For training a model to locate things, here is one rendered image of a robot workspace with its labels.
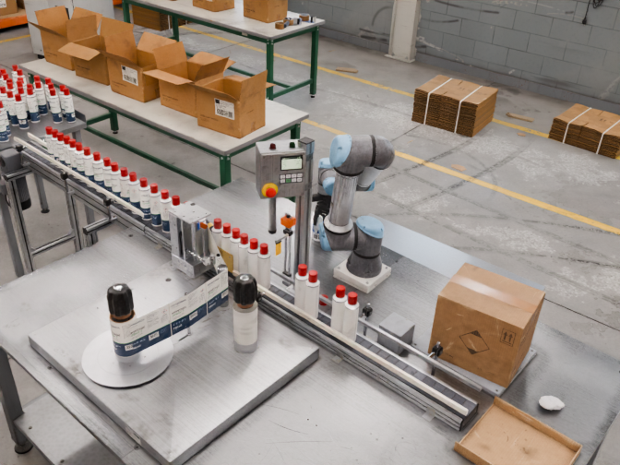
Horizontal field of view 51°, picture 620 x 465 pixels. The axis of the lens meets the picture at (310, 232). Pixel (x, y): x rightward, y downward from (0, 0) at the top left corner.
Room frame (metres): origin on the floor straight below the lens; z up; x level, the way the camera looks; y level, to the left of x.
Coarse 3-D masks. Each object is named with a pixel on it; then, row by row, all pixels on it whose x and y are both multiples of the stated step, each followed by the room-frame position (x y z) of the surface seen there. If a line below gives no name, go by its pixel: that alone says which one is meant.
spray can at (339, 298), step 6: (336, 288) 1.84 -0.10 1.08; (342, 288) 1.84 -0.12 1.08; (336, 294) 1.83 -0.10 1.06; (342, 294) 1.83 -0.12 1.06; (336, 300) 1.82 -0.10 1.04; (342, 300) 1.82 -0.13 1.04; (336, 306) 1.82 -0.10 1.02; (342, 306) 1.82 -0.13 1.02; (336, 312) 1.82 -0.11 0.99; (342, 312) 1.82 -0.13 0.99; (336, 318) 1.82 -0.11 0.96; (342, 318) 1.82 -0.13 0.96; (336, 324) 1.82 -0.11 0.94; (342, 324) 1.82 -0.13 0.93; (336, 330) 1.82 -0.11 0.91
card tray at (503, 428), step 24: (504, 408) 1.54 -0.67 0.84; (480, 432) 1.44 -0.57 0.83; (504, 432) 1.45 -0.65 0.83; (528, 432) 1.45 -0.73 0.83; (552, 432) 1.44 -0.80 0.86; (480, 456) 1.32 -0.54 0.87; (504, 456) 1.35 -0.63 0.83; (528, 456) 1.36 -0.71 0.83; (552, 456) 1.36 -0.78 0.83; (576, 456) 1.34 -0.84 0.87
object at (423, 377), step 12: (156, 228) 2.49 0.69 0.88; (276, 288) 2.09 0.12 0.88; (288, 300) 2.01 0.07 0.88; (288, 312) 1.94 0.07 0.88; (312, 324) 1.88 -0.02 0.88; (360, 336) 1.82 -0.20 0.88; (348, 348) 1.76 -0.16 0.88; (372, 348) 1.76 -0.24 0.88; (372, 360) 1.70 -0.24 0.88; (396, 360) 1.71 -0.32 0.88; (408, 372) 1.65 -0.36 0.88; (420, 372) 1.65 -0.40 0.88; (408, 384) 1.59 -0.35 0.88; (432, 384) 1.60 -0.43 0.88; (432, 396) 1.54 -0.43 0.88; (456, 396) 1.55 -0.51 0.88; (468, 408) 1.50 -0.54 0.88
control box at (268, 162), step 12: (264, 144) 2.15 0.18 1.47; (276, 144) 2.16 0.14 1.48; (288, 144) 2.16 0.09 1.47; (264, 156) 2.08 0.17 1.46; (276, 156) 2.09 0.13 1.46; (264, 168) 2.08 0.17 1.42; (276, 168) 2.09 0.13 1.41; (264, 180) 2.08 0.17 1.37; (276, 180) 2.09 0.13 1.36; (264, 192) 2.08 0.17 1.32; (276, 192) 2.09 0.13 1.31; (288, 192) 2.10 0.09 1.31; (300, 192) 2.12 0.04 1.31
